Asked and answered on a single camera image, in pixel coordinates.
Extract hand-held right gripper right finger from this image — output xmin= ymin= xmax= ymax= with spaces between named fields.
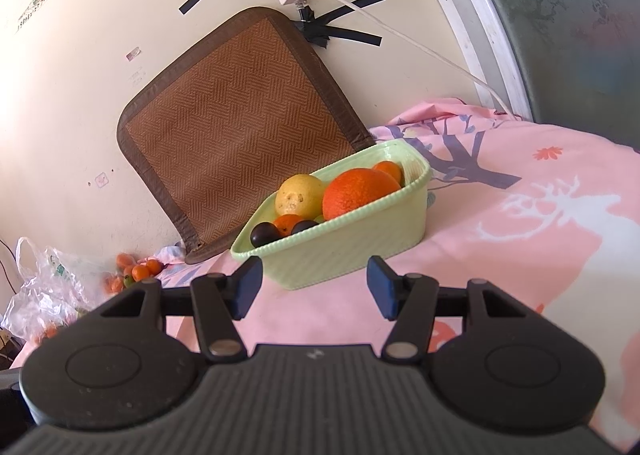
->
xmin=366 ymin=256 xmax=536 ymax=362

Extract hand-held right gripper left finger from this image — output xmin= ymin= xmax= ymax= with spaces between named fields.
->
xmin=100 ymin=256 xmax=264 ymax=363

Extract light green plastic basket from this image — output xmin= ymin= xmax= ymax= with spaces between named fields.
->
xmin=230 ymin=138 xmax=432 ymax=291

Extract small orange tomato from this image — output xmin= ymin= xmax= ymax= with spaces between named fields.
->
xmin=272 ymin=214 xmax=306 ymax=237

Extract orange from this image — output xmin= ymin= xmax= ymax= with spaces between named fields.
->
xmin=322 ymin=168 xmax=402 ymax=222
xmin=372 ymin=160 xmax=404 ymax=186

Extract yellow pear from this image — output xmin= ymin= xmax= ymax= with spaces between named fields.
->
xmin=274 ymin=174 xmax=327 ymax=219

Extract pile of small oranges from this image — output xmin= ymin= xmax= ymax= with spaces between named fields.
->
xmin=101 ymin=252 xmax=167 ymax=294

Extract brown woven seat cushion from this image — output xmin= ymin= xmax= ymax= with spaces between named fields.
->
xmin=116 ymin=6 xmax=377 ymax=266

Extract pink printed bedsheet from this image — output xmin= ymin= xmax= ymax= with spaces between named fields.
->
xmin=10 ymin=96 xmax=640 ymax=453

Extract clear plastic bag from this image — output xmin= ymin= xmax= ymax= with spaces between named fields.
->
xmin=0 ymin=236 xmax=108 ymax=351

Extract black tape cross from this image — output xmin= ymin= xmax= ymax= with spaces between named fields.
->
xmin=294 ymin=0 xmax=387 ymax=50

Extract frosted window pane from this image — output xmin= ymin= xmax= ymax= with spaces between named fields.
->
xmin=452 ymin=0 xmax=640 ymax=152

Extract thin black cable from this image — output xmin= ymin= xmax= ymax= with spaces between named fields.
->
xmin=0 ymin=239 xmax=18 ymax=286

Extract long white cable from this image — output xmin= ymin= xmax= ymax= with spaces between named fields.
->
xmin=295 ymin=0 xmax=512 ymax=116

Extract white window frame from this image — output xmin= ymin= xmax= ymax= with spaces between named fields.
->
xmin=400 ymin=0 xmax=551 ymax=122

